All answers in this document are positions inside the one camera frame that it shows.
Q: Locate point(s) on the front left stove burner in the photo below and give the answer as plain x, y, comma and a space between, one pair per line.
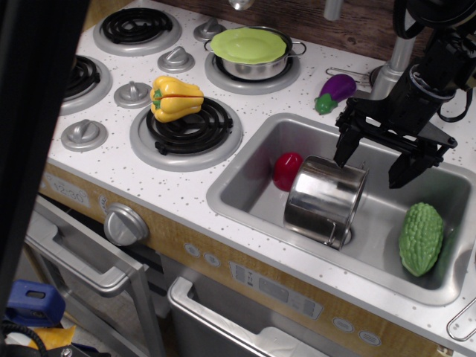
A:
88, 83

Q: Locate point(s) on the black foreground pole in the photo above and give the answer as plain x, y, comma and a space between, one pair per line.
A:
38, 44

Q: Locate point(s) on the back left stove burner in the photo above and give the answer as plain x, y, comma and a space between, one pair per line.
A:
135, 32

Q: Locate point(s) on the silver sink basin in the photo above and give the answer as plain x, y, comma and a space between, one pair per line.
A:
245, 193

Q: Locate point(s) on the steel pot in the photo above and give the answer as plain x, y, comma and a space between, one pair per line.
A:
266, 70
323, 200

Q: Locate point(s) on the dishwasher door with handle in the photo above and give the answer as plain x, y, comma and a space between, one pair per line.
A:
211, 320

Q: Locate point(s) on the grey stove knob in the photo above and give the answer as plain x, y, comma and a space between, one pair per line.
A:
178, 60
133, 95
84, 135
207, 30

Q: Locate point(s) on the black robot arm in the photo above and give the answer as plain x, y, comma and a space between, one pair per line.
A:
449, 59

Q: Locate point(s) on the purple toy eggplant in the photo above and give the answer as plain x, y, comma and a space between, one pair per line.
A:
336, 89

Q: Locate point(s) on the wire rack handle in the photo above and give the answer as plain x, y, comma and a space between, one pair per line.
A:
462, 326

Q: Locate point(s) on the green plate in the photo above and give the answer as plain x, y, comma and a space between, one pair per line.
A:
248, 46

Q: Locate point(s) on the yellow toy bell pepper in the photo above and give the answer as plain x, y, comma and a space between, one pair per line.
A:
173, 99

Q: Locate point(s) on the back right stove burner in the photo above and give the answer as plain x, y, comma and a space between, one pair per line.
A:
220, 78

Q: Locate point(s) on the front right stove burner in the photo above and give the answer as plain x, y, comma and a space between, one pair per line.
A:
191, 143

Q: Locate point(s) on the silver faucet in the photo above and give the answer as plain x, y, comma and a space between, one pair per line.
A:
383, 78

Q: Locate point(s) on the large silver oven dial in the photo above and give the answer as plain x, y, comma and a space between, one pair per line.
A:
123, 226

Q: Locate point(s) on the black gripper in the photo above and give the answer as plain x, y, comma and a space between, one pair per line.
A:
400, 121

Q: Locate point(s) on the yellow cloth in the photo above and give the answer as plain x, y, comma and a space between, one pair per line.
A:
54, 338

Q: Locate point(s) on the green toy bitter gourd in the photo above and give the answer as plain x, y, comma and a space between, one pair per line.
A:
421, 239

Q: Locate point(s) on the steel pot on stove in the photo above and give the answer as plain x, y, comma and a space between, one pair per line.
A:
266, 70

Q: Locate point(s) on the stove burner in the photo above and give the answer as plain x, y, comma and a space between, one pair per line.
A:
88, 83
220, 78
191, 143
135, 32

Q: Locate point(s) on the blue clamp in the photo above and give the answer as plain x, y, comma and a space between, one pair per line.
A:
34, 304

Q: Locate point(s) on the red toy pepper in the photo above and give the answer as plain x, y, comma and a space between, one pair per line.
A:
286, 168

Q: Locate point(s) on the oven door with handle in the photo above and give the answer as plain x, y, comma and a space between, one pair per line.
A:
105, 290

